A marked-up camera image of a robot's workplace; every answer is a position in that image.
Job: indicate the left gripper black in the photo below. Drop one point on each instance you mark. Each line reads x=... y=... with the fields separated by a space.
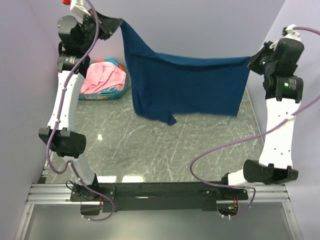
x=108 y=25

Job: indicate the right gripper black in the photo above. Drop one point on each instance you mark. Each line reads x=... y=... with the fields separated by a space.
x=253 y=63

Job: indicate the dark blue t shirt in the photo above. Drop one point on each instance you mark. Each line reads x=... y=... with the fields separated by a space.
x=163 y=85

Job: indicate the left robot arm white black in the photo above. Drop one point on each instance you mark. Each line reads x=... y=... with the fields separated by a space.
x=64 y=145

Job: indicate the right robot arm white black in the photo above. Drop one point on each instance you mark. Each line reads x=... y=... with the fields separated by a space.
x=283 y=96

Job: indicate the pink t shirt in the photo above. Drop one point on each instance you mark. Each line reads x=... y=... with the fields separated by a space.
x=103 y=76

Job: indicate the orange garment in basket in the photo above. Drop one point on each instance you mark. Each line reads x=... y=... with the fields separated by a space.
x=111 y=60

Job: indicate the teal laundry basket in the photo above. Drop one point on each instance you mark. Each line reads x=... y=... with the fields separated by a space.
x=107 y=95

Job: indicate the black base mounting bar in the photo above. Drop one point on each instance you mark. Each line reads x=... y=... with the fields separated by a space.
x=149 y=204

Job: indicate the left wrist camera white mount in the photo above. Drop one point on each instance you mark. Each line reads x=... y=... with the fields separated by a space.
x=76 y=7

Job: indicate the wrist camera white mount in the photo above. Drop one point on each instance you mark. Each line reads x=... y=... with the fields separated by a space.
x=76 y=7
x=289 y=32

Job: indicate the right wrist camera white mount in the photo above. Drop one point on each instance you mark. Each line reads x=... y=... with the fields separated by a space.
x=289 y=32

